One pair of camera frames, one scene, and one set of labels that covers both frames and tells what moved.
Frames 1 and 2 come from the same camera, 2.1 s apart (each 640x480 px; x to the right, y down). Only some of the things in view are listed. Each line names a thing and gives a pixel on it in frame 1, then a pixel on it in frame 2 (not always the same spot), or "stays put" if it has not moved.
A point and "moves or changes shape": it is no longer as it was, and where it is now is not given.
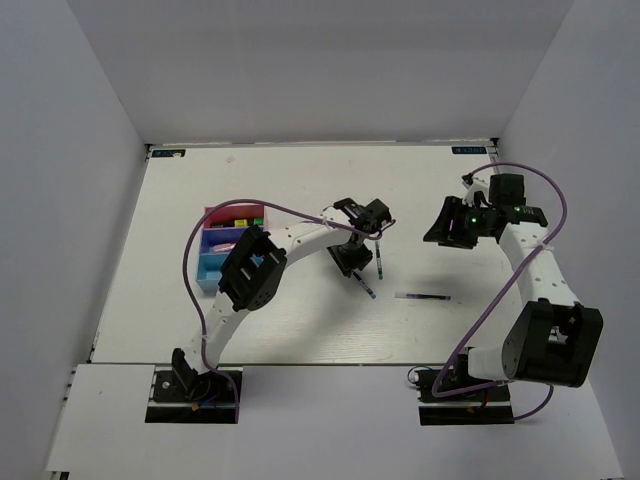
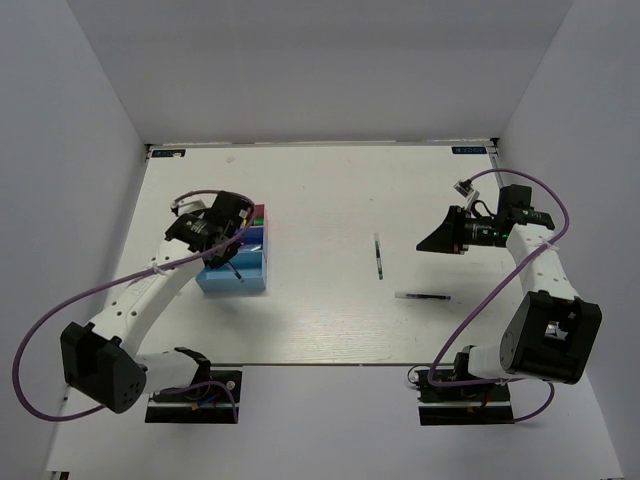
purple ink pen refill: [421, 296] stays put
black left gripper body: [350, 256] -> [231, 250]
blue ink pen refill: [364, 285] moves or changes shape
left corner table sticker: [166, 153] stays put
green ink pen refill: [379, 263] stays put
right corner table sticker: [469, 150] stays put
